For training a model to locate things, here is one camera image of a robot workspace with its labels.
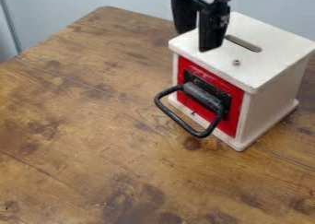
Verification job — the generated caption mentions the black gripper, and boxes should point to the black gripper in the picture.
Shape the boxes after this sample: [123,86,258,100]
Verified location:
[171,0,229,52]

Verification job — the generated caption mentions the black metal drawer handle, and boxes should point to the black metal drawer handle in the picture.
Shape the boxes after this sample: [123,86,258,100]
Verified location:
[152,81,227,139]

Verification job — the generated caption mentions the red drawer front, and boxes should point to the red drawer front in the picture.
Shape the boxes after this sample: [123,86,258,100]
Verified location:
[177,56,244,136]

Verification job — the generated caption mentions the white wooden drawer box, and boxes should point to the white wooden drawer box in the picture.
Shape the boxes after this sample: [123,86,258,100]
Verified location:
[168,12,315,151]

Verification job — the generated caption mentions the grey vertical wall strip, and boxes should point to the grey vertical wall strip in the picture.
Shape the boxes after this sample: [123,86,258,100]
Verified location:
[0,0,23,53]

